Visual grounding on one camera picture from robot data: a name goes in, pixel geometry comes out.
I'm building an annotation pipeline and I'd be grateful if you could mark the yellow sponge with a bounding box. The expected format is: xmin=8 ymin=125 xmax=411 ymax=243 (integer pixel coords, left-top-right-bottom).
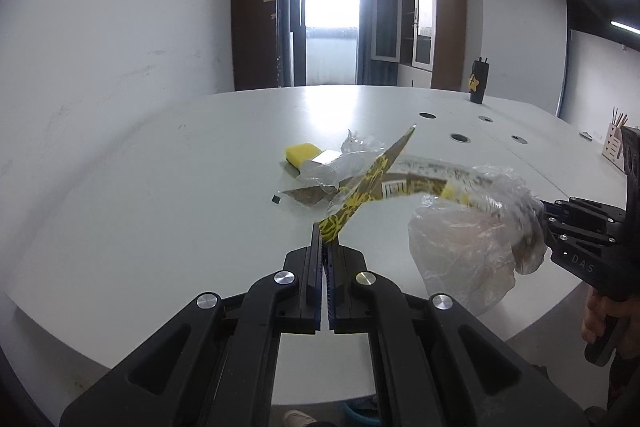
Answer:
xmin=284 ymin=143 xmax=322 ymax=170

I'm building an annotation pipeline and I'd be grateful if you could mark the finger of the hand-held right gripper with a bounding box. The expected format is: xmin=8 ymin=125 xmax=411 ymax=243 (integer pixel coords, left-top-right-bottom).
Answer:
xmin=544 ymin=219 xmax=623 ymax=254
xmin=543 ymin=198 xmax=627 ymax=223

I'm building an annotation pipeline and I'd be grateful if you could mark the brown cabinet with glass doors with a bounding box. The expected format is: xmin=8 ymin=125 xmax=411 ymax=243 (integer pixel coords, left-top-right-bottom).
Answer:
xmin=371 ymin=0 xmax=468 ymax=92

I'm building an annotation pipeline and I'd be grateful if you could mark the yellow patterned cardboard wrapper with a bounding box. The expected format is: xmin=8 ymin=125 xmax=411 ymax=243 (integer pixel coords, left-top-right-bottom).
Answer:
xmin=319 ymin=124 xmax=506 ymax=242

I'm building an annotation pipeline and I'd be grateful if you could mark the clear plastic wrap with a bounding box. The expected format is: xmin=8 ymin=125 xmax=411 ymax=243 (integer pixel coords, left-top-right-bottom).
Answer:
xmin=297 ymin=129 xmax=386 ymax=198

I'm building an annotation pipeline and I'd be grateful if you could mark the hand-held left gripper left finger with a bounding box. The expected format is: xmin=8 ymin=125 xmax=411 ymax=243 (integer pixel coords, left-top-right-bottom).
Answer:
xmin=60 ymin=222 xmax=326 ymax=427

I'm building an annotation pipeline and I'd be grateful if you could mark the person's right hand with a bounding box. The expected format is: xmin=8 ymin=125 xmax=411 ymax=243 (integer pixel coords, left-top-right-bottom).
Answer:
xmin=581 ymin=289 xmax=611 ymax=348

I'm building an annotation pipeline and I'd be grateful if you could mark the person's right forearm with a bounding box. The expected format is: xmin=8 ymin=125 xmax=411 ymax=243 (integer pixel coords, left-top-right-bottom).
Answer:
xmin=607 ymin=347 xmax=640 ymax=413

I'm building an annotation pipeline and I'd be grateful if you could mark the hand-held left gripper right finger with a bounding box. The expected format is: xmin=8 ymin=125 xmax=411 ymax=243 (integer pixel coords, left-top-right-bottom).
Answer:
xmin=327 ymin=243 xmax=591 ymax=427

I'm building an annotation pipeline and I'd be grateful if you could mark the black tumbler with yellow star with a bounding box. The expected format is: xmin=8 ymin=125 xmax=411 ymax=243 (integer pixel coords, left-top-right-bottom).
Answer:
xmin=467 ymin=56 xmax=491 ymax=104

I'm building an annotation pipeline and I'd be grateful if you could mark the white left shoe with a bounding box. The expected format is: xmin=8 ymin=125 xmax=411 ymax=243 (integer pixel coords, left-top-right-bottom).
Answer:
xmin=284 ymin=409 xmax=321 ymax=427

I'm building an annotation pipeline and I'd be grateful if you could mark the dark brown wooden cabinet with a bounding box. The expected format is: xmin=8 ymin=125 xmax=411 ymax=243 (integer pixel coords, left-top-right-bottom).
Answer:
xmin=231 ymin=0 xmax=296 ymax=92

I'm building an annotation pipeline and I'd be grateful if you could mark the clear plastic bag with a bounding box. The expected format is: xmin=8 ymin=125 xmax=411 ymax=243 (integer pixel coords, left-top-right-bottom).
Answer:
xmin=408 ymin=164 xmax=548 ymax=315

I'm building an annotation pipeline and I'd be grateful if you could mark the glass balcony door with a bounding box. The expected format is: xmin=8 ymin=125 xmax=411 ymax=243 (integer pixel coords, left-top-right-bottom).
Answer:
xmin=290 ymin=0 xmax=373 ymax=86

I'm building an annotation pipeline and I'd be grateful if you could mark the blue plastic basket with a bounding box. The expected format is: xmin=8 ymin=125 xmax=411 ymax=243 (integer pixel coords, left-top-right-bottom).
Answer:
xmin=345 ymin=399 xmax=381 ymax=427

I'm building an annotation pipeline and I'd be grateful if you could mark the brown cardboard piece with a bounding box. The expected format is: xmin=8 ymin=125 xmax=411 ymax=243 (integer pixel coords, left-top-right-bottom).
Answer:
xmin=280 ymin=184 xmax=341 ymax=208

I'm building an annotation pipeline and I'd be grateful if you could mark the white holder with sticks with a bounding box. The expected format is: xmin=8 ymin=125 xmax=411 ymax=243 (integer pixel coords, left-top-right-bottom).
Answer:
xmin=602 ymin=123 xmax=627 ymax=168

